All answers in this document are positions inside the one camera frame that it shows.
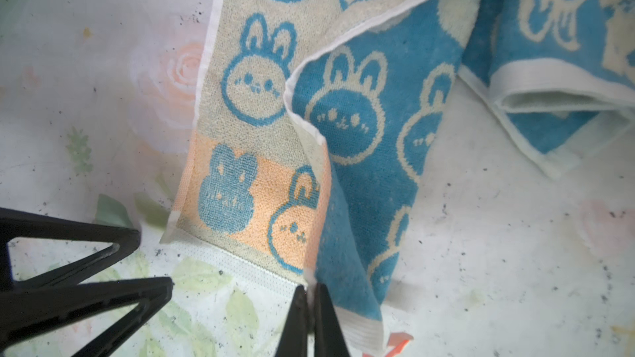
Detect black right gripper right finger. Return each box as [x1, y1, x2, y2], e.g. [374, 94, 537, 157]
[314, 284, 350, 357]

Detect cream towel blue swirls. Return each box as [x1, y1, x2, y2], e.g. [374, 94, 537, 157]
[163, 0, 634, 350]

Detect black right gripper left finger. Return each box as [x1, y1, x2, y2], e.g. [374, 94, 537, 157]
[274, 285, 309, 357]

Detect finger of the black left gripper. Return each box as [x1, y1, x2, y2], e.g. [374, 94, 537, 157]
[1, 277, 174, 356]
[1, 208, 141, 292]

